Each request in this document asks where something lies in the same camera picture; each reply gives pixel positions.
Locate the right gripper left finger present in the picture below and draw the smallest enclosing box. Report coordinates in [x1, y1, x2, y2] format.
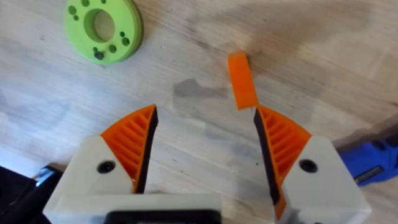
[42, 104, 159, 215]

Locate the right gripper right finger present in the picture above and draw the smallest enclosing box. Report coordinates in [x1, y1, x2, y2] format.
[252, 105, 373, 224]

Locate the blue electric screwdriver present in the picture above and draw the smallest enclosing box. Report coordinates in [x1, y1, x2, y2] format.
[338, 133, 398, 187]

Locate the orange ribbed wedge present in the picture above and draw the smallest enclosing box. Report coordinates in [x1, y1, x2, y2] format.
[227, 51, 260, 111]

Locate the green disc with holes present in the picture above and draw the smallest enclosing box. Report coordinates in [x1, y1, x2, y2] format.
[63, 0, 144, 65]

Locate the black rail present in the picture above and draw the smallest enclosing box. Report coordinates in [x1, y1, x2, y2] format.
[0, 164, 65, 224]

